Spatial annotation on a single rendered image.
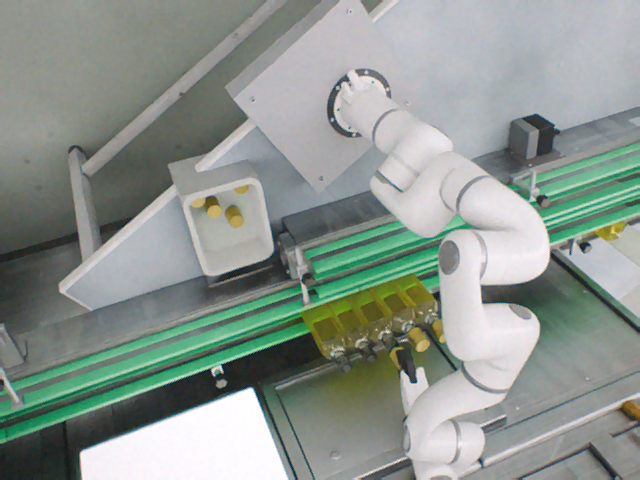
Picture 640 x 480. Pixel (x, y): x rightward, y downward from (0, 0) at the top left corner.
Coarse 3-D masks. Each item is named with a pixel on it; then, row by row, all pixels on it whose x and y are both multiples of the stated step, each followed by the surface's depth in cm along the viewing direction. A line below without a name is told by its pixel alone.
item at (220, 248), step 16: (208, 192) 133; (224, 192) 143; (256, 192) 139; (192, 208) 142; (224, 208) 145; (240, 208) 147; (256, 208) 145; (192, 224) 136; (208, 224) 146; (224, 224) 148; (256, 224) 151; (208, 240) 149; (224, 240) 150; (240, 240) 152; (256, 240) 153; (272, 240) 147; (208, 256) 149; (224, 256) 149; (240, 256) 149; (256, 256) 148; (208, 272) 145
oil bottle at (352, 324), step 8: (328, 304) 148; (336, 304) 147; (344, 304) 147; (352, 304) 147; (336, 312) 145; (344, 312) 145; (352, 312) 144; (336, 320) 144; (344, 320) 143; (352, 320) 142; (360, 320) 142; (344, 328) 141; (352, 328) 140; (360, 328) 140; (368, 328) 141; (352, 336) 139; (360, 336) 139; (368, 336) 140; (352, 344) 140
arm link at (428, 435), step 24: (432, 384) 107; (456, 384) 102; (432, 408) 103; (456, 408) 101; (480, 408) 100; (408, 432) 107; (432, 432) 107; (456, 432) 108; (408, 456) 109; (432, 456) 107
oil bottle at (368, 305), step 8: (352, 296) 149; (360, 296) 149; (368, 296) 148; (360, 304) 146; (368, 304) 146; (376, 304) 146; (360, 312) 145; (368, 312) 144; (376, 312) 144; (384, 312) 143; (368, 320) 142; (376, 320) 142; (384, 320) 142; (376, 328) 141; (384, 328) 141; (392, 328) 142; (376, 336) 141
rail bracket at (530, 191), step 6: (510, 174) 158; (516, 174) 158; (534, 174) 150; (510, 180) 158; (516, 180) 157; (534, 180) 151; (522, 186) 155; (528, 186) 153; (534, 186) 153; (528, 192) 153; (534, 192) 152; (528, 198) 153; (534, 198) 152; (540, 198) 149; (546, 198) 149; (540, 204) 149; (546, 204) 150
